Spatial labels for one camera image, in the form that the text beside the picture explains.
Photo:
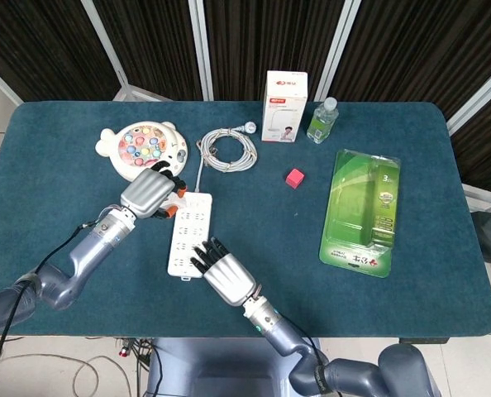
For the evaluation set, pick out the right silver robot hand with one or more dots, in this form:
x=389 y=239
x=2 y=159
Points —
x=229 y=277

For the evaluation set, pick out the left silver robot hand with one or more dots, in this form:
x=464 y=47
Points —
x=146 y=192

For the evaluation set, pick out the white plug adapter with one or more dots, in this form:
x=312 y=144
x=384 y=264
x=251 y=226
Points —
x=180 y=203

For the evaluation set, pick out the white power strip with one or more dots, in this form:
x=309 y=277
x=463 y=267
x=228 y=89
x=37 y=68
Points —
x=189 y=231

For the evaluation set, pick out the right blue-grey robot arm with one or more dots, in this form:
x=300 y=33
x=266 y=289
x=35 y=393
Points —
x=278 y=335

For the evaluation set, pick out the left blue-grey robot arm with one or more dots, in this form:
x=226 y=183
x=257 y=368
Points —
x=84 y=248

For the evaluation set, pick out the cream fish-shaped fishing toy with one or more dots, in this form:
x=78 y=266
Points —
x=142 y=144

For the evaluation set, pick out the blue table cloth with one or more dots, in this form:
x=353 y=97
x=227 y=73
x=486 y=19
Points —
x=270 y=231

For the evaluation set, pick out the blue-grey robot torso base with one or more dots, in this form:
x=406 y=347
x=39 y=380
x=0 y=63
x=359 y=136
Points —
x=220 y=368

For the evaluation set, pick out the pink cube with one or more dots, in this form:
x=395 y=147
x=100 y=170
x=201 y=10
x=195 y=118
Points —
x=295 y=178

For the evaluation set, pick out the red emergency button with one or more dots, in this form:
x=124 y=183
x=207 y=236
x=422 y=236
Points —
x=124 y=351

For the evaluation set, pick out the green blister package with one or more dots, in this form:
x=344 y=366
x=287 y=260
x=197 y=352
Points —
x=353 y=207

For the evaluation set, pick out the dark slatted screen panel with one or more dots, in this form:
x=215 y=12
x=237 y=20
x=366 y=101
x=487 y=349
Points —
x=154 y=41
x=415 y=49
x=43 y=45
x=266 y=37

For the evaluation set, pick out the white desk lamp box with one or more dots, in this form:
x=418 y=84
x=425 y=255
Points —
x=284 y=111

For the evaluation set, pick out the clear green-label water bottle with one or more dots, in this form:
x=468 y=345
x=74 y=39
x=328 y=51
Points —
x=322 y=124

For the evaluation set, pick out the white partition frame post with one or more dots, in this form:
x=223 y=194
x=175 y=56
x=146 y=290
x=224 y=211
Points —
x=340 y=45
x=105 y=45
x=200 y=45

